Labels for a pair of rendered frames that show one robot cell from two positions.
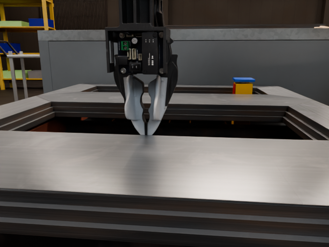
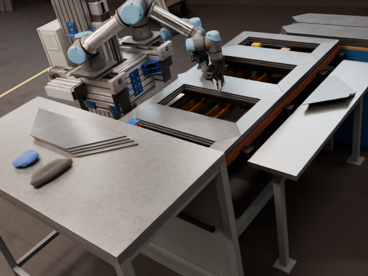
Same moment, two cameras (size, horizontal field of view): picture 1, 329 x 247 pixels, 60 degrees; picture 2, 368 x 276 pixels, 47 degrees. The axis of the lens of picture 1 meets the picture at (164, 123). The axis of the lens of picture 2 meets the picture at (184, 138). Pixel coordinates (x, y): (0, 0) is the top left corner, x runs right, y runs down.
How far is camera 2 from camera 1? 2.85 m
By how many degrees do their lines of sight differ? 120
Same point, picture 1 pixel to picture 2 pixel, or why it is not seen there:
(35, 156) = (245, 86)
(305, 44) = not seen: hidden behind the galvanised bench
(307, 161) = (202, 79)
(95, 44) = not seen: hidden behind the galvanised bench
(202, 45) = not seen: hidden behind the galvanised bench
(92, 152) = (234, 86)
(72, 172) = (240, 81)
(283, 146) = (199, 83)
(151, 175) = (228, 80)
